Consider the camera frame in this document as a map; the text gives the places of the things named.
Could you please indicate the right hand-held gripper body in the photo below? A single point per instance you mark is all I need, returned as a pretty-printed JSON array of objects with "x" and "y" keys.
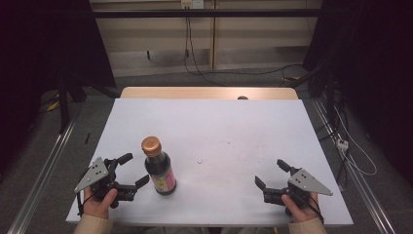
[{"x": 305, "y": 183}]

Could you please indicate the wooden vertical post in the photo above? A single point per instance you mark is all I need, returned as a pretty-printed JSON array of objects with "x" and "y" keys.
[{"x": 213, "y": 39}]

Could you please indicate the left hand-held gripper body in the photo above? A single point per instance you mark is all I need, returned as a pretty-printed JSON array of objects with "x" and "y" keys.
[{"x": 97, "y": 174}]

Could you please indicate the black horizontal bar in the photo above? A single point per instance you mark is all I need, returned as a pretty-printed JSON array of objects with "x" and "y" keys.
[{"x": 207, "y": 13}]

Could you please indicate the dark sauce bottle orange cap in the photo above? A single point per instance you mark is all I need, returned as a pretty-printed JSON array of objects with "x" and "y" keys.
[{"x": 160, "y": 172}]

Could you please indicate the light wooden table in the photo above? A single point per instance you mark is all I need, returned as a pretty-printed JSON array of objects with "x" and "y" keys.
[{"x": 195, "y": 92}]

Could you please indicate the white wall socket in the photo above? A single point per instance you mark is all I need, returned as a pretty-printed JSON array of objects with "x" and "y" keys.
[{"x": 192, "y": 3}]

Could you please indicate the small black stick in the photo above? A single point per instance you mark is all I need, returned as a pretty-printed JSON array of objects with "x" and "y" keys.
[{"x": 87, "y": 138}]

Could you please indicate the metal floor rail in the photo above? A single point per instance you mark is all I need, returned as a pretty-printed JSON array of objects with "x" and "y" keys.
[
  {"x": 42, "y": 175},
  {"x": 357, "y": 182}
]

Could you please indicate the person's left hand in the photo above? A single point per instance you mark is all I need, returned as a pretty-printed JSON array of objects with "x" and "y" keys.
[{"x": 95, "y": 208}]

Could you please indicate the white table board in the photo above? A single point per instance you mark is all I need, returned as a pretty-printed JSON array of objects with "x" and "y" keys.
[{"x": 220, "y": 136}]

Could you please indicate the black metal stand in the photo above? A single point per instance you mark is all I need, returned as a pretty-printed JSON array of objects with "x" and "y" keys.
[{"x": 63, "y": 107}]

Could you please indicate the white power strip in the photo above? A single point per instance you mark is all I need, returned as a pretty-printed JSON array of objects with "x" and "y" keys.
[{"x": 342, "y": 144}]

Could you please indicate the person's right hand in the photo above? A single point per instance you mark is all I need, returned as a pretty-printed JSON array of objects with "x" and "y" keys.
[{"x": 305, "y": 214}]

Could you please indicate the black curtain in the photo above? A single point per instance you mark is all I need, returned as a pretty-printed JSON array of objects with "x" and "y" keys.
[
  {"x": 373, "y": 65},
  {"x": 42, "y": 48}
]

